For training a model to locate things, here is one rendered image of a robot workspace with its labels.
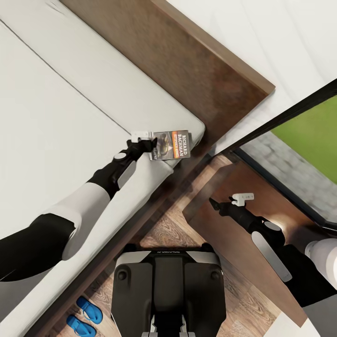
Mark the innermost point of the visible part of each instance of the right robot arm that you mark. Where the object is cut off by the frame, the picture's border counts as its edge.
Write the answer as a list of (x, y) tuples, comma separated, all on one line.
[(315, 295)]

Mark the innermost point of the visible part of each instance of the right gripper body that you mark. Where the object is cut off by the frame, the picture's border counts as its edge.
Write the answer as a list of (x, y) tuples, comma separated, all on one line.
[(234, 211)]

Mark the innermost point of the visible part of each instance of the hardback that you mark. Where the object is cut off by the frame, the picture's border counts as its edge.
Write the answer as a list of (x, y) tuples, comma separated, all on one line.
[(171, 145)]

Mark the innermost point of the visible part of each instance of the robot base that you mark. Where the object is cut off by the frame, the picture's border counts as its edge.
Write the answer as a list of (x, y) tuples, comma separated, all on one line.
[(168, 283)]

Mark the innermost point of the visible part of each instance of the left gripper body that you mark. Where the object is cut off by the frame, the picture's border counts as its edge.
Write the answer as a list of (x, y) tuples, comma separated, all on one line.
[(141, 146)]

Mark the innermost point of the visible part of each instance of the sandal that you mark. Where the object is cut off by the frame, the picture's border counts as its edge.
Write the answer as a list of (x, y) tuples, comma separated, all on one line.
[(81, 328), (94, 313)]

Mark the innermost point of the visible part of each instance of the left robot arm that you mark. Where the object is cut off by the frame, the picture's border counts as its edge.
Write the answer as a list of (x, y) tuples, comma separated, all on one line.
[(60, 231)]

